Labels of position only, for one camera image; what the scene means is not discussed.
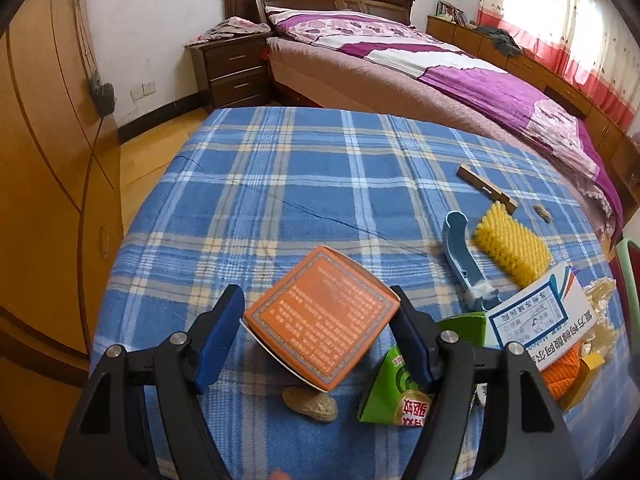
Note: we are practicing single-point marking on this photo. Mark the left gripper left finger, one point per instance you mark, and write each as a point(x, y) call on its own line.
point(138, 404)

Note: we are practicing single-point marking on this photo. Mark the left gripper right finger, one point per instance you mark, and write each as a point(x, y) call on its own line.
point(524, 435)

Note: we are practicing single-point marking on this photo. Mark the orange foam net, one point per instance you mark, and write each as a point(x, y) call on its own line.
point(561, 375)

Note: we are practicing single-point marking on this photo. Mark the small yellow box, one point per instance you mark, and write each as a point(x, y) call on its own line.
point(587, 373)

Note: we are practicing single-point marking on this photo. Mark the white teal medicine box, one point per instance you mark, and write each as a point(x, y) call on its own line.
point(548, 317)

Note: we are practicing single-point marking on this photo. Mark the cream plastic bag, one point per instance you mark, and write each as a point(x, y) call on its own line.
point(601, 339)

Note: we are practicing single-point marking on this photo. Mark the green mosquito coil box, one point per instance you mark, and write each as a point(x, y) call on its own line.
point(393, 398)

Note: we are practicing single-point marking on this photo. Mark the blue plastic handle piece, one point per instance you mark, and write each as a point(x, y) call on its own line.
point(479, 294)

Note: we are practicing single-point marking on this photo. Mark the orange cardboard box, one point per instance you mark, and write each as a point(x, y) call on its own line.
point(322, 317)

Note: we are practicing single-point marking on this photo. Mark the red bucket green rim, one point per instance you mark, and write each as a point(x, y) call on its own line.
point(625, 269)

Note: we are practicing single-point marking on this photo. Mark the peanut beside orange box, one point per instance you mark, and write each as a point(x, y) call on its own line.
point(314, 404)

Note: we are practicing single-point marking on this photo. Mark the far small peanut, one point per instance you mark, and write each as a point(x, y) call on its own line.
point(543, 213)

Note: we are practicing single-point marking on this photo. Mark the wooden wardrobe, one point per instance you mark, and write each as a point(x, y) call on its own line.
point(61, 222)

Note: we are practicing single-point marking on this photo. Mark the wooden clothespin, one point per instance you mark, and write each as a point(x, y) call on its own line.
point(485, 186)

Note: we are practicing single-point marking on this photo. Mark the blue plaid table cloth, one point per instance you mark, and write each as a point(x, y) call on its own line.
point(254, 191)

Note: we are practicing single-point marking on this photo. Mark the long wooden cabinet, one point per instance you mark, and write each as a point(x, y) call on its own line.
point(618, 152)

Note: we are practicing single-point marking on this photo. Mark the dark wooden nightstand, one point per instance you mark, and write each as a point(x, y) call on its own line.
point(232, 72)

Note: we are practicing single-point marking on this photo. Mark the dark clothes on cabinet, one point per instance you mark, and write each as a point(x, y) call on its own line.
point(501, 40)

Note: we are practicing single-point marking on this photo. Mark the purple floral quilt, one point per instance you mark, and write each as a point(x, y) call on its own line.
point(357, 61)

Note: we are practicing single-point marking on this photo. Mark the red white curtains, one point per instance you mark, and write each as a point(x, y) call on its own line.
point(585, 42)

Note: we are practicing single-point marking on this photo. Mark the folded cloth on nightstand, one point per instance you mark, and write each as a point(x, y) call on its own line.
point(233, 27)

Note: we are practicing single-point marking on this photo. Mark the wooden bed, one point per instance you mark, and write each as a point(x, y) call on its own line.
point(394, 10)

